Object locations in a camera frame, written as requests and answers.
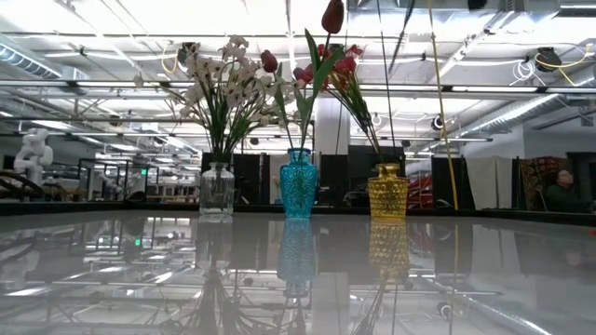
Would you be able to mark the white artificial flower bunch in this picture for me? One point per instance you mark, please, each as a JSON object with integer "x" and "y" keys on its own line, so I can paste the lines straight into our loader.
{"x": 274, "y": 107}
{"x": 235, "y": 51}
{"x": 200, "y": 74}

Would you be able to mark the teal glass vase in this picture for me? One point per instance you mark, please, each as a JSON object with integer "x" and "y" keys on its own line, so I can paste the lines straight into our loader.
{"x": 298, "y": 186}

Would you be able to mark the clear glass vase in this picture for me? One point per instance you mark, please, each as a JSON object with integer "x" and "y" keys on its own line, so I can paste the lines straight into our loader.
{"x": 216, "y": 191}

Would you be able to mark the yellow glass vase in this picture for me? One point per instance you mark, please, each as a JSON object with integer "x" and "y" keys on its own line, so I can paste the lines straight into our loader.
{"x": 388, "y": 193}

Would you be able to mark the black partition panel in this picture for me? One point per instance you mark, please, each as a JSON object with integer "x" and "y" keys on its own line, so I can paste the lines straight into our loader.
{"x": 358, "y": 177}
{"x": 447, "y": 183}
{"x": 247, "y": 177}

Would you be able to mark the white hanging cloth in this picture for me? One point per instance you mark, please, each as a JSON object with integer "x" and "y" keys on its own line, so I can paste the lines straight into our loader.
{"x": 489, "y": 181}

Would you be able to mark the red patterned cloth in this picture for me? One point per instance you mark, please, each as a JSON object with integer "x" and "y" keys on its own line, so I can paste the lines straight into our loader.
{"x": 535, "y": 177}

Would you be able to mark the person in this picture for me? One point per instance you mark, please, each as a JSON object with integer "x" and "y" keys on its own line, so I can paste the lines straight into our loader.
{"x": 565, "y": 195}

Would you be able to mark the black aluminium rig frame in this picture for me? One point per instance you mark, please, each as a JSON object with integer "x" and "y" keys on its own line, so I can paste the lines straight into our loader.
{"x": 512, "y": 215}

